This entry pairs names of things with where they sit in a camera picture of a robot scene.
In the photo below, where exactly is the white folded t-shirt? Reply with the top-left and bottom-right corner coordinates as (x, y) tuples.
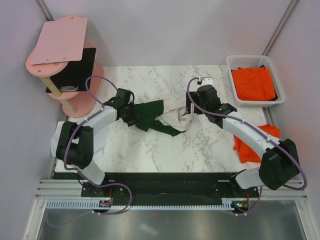
(50, 120), (106, 160)

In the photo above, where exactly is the orange t-shirt in basket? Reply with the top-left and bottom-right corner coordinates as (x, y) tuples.
(231, 67), (277, 102)

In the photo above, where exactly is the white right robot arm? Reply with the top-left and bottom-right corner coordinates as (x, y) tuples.
(186, 85), (300, 197)

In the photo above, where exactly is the orange t-shirt on table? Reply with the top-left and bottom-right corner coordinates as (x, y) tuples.
(233, 123), (281, 165)

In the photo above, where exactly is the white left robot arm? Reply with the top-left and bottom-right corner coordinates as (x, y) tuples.
(51, 88), (136, 197)

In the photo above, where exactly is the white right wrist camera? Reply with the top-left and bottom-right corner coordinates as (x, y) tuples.
(197, 77), (213, 86)

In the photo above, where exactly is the pink clipboard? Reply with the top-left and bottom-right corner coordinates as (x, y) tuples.
(30, 17), (88, 65)

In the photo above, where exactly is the white slotted cable duct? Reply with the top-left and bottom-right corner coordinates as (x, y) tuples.
(45, 199), (235, 211)

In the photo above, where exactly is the white plastic basket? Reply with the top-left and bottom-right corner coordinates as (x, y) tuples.
(226, 54), (285, 108)

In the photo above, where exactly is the cream and green t-shirt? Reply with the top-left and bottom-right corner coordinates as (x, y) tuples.
(122, 95), (194, 137)

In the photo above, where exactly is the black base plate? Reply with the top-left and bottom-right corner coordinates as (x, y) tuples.
(81, 172), (259, 205)

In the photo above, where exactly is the black clipboard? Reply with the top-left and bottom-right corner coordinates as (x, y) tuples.
(50, 47), (96, 93)

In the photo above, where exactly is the pink tiered shelf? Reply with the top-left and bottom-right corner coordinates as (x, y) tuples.
(25, 16), (105, 118)

